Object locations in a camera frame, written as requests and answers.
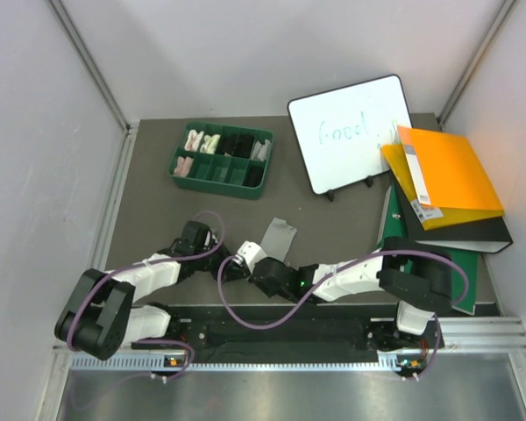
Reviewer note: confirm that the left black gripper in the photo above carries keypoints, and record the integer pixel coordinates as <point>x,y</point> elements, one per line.
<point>224,257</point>

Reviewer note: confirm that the black binder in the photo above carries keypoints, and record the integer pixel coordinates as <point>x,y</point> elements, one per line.
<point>482,236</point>

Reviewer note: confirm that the grey underwear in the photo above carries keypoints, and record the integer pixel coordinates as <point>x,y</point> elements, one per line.
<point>278,239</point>

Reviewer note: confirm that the pink rolled socks bottom-left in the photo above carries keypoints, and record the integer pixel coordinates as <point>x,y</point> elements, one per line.
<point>183,166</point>

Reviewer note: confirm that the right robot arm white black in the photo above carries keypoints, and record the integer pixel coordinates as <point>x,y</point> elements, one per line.
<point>420,277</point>

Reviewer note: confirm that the black rolled underwear in tray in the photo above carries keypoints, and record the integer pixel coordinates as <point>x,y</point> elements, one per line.
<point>237,145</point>

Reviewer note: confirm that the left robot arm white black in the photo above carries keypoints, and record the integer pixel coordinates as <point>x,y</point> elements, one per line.
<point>101,314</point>

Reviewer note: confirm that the cream rolled socks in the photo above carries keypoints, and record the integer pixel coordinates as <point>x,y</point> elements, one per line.
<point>209,144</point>

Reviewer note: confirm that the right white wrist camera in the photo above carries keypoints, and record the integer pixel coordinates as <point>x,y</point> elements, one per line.
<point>248,255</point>

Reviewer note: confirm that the pink rolled socks top-left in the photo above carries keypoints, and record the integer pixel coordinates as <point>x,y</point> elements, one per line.
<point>193,141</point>

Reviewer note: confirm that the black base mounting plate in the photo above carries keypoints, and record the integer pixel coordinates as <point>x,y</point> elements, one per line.
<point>353,334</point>

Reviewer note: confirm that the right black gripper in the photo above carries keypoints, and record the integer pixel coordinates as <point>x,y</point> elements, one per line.
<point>262,287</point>

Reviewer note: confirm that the orange binder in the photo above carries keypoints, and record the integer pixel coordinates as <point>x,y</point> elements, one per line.
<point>442,178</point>

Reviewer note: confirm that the aluminium frame rail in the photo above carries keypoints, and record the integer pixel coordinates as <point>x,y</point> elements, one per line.
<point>61,13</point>

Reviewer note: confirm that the green binder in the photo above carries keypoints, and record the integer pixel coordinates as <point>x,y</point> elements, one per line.
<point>394,223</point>

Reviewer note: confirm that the green compartment tray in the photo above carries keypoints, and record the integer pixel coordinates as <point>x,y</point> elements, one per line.
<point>218,173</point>

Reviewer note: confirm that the black underwear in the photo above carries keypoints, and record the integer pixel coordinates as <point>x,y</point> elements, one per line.
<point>237,145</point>
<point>254,175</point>

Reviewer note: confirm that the white whiteboard black frame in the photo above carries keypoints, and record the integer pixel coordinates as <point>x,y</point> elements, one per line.
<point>340,132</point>

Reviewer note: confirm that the grey rolled socks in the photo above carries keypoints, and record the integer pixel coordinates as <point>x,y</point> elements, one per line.
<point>260,150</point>

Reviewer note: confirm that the white slotted cable duct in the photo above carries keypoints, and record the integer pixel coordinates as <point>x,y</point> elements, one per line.
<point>158,362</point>

